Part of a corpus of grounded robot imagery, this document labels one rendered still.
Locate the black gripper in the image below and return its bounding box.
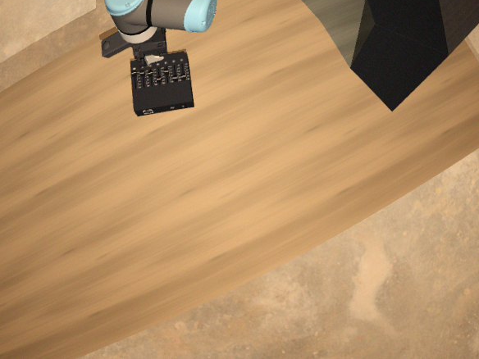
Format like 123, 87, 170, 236
131, 27, 168, 67

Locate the black lighting desk with faders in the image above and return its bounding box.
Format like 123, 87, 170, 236
130, 52, 194, 116

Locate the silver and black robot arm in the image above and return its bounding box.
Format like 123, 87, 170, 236
101, 0, 217, 58

